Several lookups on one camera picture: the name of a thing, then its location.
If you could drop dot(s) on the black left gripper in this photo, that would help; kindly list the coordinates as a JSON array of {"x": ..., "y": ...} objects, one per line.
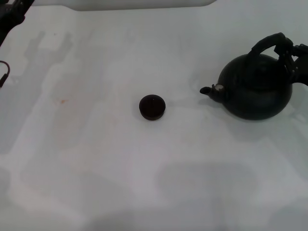
[{"x": 8, "y": 21}]

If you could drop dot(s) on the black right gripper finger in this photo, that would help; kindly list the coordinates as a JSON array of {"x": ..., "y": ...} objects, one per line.
[
  {"x": 299, "y": 49},
  {"x": 300, "y": 72}
]

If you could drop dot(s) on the small dark round teacup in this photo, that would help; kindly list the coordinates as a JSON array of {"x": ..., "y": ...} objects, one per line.
[{"x": 152, "y": 107}]

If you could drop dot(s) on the white robot torso base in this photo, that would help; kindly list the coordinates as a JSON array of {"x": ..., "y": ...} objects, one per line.
[{"x": 125, "y": 4}]

